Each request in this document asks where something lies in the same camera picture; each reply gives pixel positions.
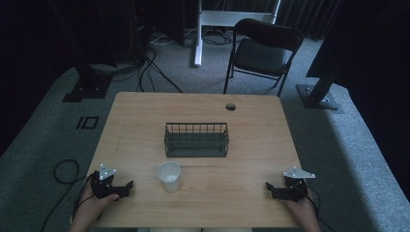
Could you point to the white desk frame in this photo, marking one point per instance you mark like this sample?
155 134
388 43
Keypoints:
222 22

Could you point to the black folding chair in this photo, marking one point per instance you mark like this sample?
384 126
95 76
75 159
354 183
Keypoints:
262 53

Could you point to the person's left hand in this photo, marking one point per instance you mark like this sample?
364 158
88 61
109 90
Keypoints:
91 208

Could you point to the black metal stand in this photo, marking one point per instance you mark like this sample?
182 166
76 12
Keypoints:
319 93
88 83

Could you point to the white cup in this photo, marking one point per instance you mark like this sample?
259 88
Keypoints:
169 176

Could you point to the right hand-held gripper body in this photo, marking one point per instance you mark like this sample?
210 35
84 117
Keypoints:
291 187

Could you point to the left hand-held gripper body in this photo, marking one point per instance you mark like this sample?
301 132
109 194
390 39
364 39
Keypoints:
102 187

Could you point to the person's right hand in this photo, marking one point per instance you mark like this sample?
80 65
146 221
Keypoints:
303 214

